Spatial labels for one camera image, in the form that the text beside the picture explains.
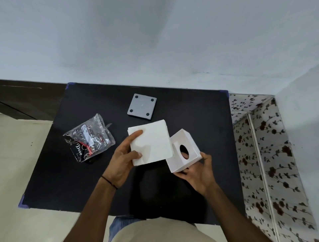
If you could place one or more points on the clear plastic hardware bag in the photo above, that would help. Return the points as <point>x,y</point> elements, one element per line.
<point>87,139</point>

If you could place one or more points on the blue jeans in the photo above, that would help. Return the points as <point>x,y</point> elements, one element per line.
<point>119,224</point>

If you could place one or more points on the white box with round hole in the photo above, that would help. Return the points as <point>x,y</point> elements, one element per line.
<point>178,162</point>

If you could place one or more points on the blue table corner tape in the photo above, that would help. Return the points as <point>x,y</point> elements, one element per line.
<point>227,93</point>
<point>69,86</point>
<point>23,202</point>

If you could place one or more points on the person's left hand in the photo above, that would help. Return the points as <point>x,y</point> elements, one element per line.
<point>119,163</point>

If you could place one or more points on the person's left thumb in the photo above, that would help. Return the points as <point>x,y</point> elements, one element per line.
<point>134,155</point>

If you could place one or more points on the floral patterned cabinet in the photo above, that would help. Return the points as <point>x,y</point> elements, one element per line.
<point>274,169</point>

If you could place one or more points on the person's right thumb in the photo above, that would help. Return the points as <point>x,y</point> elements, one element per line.
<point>206,159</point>

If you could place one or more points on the grey square plate black feet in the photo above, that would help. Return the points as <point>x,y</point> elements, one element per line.
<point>142,107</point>

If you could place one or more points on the person's left forearm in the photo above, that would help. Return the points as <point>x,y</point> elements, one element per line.
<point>92,214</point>

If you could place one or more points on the person's right forearm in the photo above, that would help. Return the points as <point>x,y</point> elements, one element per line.
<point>231,217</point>

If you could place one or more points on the person's right hand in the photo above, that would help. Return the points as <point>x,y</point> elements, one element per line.
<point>200,177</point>

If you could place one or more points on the beige shirt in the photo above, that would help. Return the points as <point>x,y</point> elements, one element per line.
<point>159,231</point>

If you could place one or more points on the white foam block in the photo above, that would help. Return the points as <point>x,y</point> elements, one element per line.
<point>152,142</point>

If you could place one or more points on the dark brown wooden panel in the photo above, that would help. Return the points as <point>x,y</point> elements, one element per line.
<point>30,99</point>

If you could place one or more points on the black thread wristband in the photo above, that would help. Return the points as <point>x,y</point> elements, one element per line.
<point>109,182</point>

